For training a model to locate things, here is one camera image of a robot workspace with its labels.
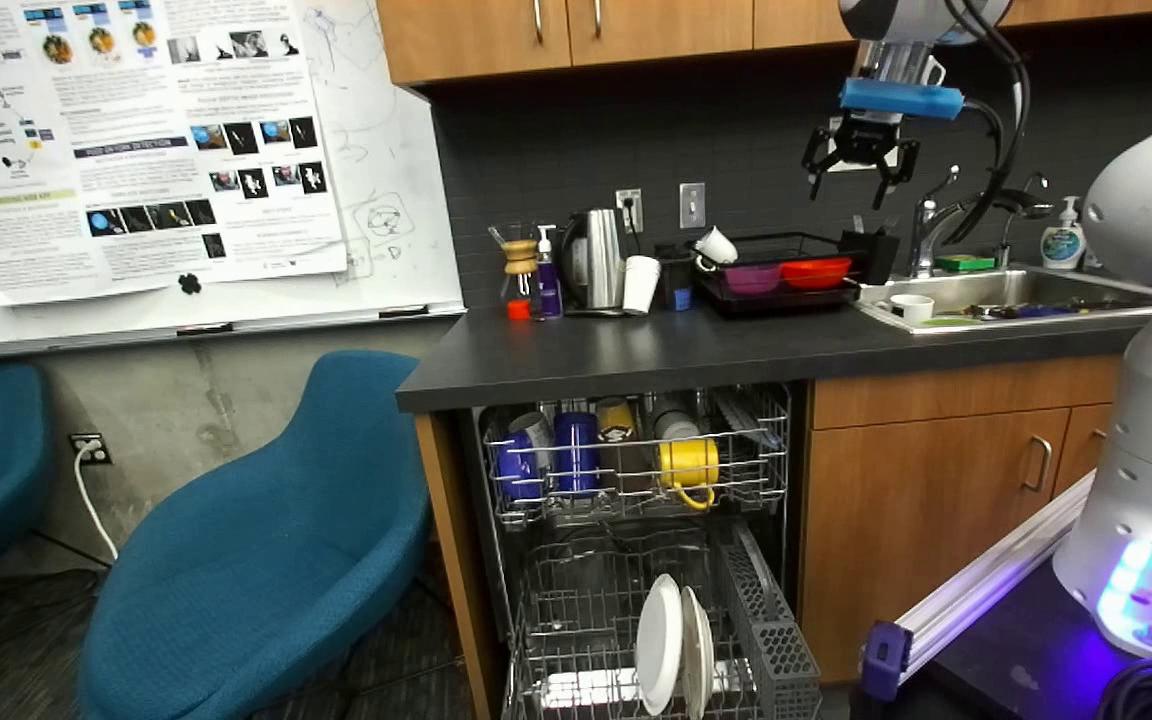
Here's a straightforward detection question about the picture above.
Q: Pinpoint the stainless steel sink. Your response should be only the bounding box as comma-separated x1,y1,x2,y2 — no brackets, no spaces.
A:
855,263,1152,341

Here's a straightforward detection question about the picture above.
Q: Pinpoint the white wall outlet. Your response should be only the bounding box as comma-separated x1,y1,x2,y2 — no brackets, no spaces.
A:
614,184,648,241

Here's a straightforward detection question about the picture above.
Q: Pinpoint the yellow mug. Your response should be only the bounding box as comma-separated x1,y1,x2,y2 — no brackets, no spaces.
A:
656,430,725,517

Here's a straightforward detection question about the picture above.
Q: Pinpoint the dishwasher wire mug rack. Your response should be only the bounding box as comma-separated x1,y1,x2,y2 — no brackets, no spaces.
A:
473,383,796,533

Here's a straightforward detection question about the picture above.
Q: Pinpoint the white tall cup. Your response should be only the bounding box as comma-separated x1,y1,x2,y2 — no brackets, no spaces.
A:
622,253,668,320

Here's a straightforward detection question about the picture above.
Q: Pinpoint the wooden cabinet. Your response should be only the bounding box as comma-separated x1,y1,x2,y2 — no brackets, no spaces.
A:
796,352,1129,689
374,0,1152,93

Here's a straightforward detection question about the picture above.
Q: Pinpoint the grey wall light switch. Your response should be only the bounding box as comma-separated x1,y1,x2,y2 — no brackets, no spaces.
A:
675,178,713,230

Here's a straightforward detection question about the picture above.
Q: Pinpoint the white mug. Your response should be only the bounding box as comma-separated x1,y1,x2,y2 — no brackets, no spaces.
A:
690,223,746,270

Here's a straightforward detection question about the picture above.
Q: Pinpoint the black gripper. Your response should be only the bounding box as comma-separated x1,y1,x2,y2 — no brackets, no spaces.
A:
801,112,928,212

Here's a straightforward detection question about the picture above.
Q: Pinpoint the wooden lower cabinet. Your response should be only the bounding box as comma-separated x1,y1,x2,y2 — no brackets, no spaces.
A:
796,352,1129,689

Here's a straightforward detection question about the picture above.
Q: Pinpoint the red bowl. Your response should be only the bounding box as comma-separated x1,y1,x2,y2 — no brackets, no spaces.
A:
778,253,861,296

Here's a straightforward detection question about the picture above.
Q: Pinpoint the white whiteboard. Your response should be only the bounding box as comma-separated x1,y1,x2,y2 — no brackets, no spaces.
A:
0,0,468,364

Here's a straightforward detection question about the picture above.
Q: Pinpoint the white power cord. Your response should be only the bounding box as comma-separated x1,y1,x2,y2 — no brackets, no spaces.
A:
67,445,123,563

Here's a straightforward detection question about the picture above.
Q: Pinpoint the purple bowl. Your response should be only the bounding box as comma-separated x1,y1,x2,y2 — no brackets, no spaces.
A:
721,258,787,301

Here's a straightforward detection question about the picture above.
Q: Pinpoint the wooden upper cabinet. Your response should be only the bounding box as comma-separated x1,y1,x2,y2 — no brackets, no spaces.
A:
374,0,1152,93

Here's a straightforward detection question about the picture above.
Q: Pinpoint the chrome sink faucet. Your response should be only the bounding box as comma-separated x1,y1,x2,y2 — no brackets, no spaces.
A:
913,164,1063,281

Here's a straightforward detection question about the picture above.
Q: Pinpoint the purple spray bottle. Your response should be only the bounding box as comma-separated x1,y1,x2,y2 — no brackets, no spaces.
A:
531,221,570,325

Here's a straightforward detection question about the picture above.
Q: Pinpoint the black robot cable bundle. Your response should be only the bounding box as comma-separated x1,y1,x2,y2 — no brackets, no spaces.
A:
928,0,1037,255

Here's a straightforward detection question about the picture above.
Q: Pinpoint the clear soap dispenser bottle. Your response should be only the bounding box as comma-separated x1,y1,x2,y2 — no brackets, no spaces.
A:
1037,190,1092,276

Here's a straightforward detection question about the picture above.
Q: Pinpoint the white plate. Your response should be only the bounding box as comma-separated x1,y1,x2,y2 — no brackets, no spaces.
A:
675,582,721,720
634,568,692,720

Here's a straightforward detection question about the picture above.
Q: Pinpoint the low wall power socket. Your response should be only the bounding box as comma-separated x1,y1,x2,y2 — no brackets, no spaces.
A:
65,429,116,470

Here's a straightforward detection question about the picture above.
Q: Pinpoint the black dish drying rack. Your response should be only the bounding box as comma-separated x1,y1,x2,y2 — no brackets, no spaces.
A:
697,230,866,325

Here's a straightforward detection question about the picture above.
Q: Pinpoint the black utensil holder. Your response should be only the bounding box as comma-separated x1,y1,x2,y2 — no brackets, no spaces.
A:
836,223,905,287

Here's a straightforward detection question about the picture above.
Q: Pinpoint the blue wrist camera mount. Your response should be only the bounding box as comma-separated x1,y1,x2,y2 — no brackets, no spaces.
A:
836,70,972,127

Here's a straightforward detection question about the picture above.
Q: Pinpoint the blue mug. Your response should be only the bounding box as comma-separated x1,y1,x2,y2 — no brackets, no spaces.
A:
486,425,551,510
549,407,606,500

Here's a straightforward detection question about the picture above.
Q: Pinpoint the dishwasher wire plate rack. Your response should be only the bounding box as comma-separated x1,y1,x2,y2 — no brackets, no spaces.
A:
500,517,830,720

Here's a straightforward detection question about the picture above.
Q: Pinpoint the large white research poster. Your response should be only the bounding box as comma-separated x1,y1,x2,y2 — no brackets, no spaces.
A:
0,0,352,312

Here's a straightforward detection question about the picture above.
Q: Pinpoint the white cup in sink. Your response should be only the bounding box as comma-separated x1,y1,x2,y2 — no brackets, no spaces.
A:
888,293,942,328

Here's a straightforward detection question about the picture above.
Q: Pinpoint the aluminium rail blue end cap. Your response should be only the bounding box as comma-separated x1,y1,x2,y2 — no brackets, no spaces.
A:
861,466,1102,704

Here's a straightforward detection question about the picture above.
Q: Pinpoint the green sponge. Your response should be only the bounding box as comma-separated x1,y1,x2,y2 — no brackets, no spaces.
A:
932,246,1002,281

